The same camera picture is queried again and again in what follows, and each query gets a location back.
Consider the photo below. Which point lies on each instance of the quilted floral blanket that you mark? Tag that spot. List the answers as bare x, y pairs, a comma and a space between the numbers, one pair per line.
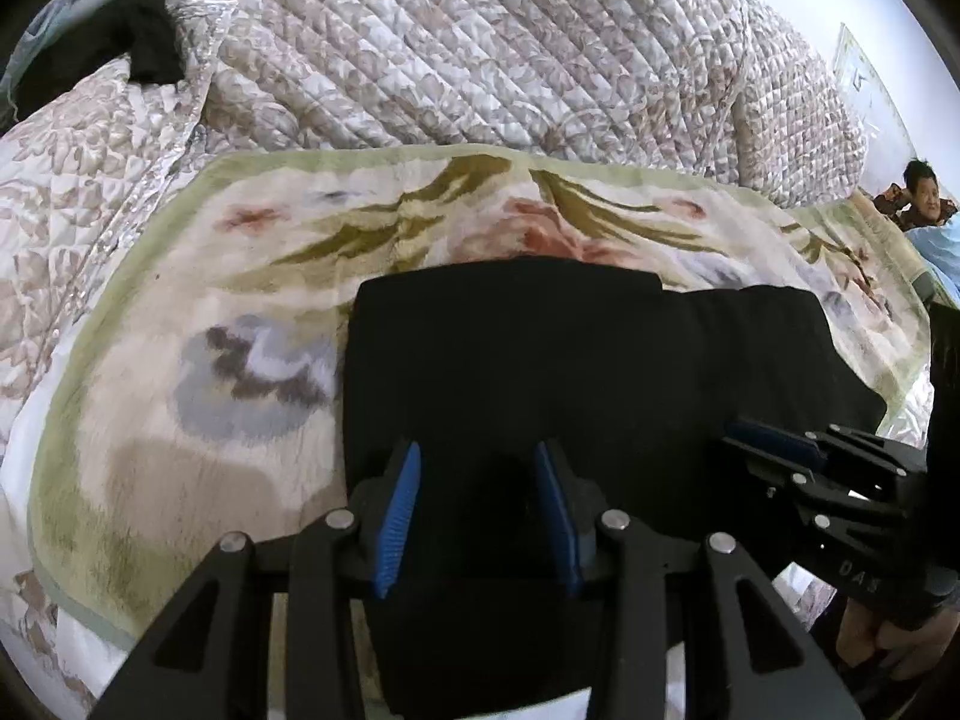
420, 37

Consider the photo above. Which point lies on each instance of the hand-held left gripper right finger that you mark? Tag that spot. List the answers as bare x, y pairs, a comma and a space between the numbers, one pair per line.
559, 521

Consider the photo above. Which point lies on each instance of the person's right hand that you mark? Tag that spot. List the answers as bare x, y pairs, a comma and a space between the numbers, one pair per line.
874, 641

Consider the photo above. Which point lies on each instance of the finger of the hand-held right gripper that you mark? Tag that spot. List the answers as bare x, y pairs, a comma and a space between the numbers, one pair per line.
757, 465
776, 436

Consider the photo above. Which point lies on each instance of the dark cloth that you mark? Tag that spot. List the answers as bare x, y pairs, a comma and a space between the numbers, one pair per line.
139, 34

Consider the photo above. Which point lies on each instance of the dark clothes pile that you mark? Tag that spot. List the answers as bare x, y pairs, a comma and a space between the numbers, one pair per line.
45, 30

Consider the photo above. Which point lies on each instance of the white bed sheet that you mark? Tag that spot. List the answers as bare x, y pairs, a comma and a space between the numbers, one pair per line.
45, 652

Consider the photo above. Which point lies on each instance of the fleece flower print blanket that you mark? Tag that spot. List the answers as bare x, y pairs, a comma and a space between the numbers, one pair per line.
225, 330

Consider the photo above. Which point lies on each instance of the wall poster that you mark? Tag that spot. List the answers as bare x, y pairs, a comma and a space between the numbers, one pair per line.
862, 71

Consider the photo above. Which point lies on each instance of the black pants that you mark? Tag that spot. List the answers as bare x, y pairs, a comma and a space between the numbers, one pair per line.
570, 360

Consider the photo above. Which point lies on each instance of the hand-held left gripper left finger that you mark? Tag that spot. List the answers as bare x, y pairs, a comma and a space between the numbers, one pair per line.
394, 525

